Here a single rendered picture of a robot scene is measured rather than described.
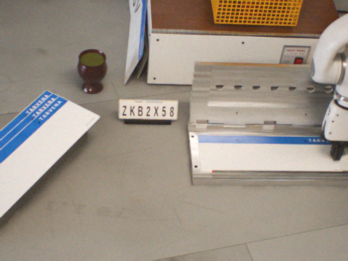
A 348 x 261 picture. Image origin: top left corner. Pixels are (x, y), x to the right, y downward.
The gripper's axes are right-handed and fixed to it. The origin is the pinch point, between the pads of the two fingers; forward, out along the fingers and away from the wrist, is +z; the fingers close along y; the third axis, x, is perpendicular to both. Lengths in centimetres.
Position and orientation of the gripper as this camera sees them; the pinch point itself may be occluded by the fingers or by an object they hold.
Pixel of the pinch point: (336, 151)
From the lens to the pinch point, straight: 179.3
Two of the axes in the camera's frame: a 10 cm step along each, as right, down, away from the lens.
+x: -0.8, -5.7, 8.2
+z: -0.7, 8.2, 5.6
